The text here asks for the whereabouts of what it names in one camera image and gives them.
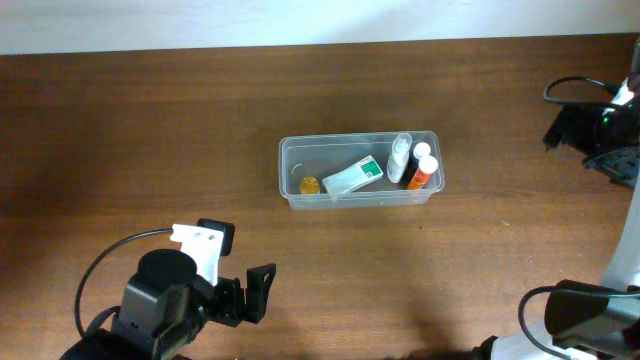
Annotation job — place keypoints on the orange tablet tube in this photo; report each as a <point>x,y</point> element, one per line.
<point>427,166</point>

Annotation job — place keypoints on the green white medicine box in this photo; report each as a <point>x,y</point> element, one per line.
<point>354,177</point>

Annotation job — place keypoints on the white tube bottle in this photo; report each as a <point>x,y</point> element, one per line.
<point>398,158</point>

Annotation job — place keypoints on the black bottle white cap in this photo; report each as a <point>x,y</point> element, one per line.
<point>419,151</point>

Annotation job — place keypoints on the clear plastic container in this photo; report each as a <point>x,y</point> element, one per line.
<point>320,156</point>

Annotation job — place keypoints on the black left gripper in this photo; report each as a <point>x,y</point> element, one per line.
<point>256,293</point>

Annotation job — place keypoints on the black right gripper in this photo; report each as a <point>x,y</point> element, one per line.
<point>576,134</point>

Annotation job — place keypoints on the small jar gold lid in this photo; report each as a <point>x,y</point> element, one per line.
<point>309,186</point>

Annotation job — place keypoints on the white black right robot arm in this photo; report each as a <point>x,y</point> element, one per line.
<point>572,319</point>

